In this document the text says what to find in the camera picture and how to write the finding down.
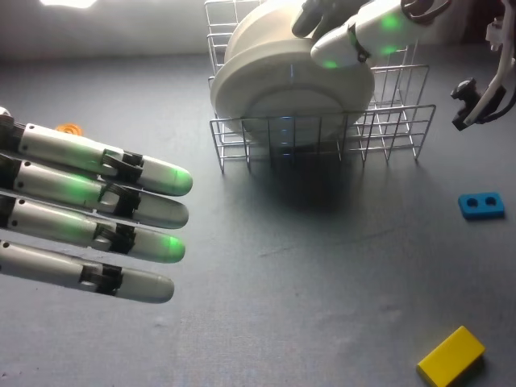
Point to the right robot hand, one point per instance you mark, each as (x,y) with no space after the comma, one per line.
(375,28)

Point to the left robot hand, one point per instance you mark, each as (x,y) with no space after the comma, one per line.
(60,193)

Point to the white plate with dark rim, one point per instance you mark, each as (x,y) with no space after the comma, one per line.
(262,72)

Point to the orange swirl cookie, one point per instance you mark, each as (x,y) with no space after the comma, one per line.
(69,128)

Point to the blue block with two holes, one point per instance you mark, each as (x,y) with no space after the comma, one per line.
(481,213)

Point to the yellow rectangular block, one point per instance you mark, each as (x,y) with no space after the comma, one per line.
(447,354)

